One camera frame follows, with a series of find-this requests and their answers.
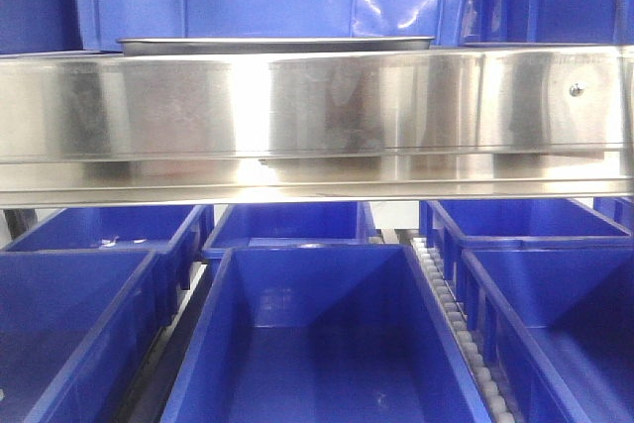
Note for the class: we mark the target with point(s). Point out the silver tray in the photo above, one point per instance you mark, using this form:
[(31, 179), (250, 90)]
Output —
[(258, 45)]

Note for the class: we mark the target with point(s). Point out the rear middle blue bin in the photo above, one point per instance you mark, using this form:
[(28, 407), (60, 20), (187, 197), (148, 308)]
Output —
[(290, 224)]

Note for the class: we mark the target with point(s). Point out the rear right blue bin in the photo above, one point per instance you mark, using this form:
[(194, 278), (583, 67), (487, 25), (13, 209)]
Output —
[(454, 225)]

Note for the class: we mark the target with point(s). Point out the rear left blue bin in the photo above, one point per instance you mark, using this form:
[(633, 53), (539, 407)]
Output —
[(177, 231)]

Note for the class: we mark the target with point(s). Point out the lower middle blue bin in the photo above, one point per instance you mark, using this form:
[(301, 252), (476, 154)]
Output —
[(333, 334)]

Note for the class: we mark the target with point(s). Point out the lower right blue bin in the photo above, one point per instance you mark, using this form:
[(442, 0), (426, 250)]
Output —
[(558, 324)]

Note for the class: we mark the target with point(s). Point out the lower left blue bin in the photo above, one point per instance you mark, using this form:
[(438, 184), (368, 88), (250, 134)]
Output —
[(75, 326)]

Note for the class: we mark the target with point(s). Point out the steel shelf front rail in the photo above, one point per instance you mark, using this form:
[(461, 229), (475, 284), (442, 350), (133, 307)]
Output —
[(454, 123)]

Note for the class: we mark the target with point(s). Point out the roller track rail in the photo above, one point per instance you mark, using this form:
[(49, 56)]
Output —
[(495, 395), (149, 391)]

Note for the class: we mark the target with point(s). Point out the rail screw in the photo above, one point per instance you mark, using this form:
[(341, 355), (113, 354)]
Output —
[(577, 89)]

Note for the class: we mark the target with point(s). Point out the left roller track rail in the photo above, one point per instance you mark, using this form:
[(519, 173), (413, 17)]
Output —
[(149, 391)]

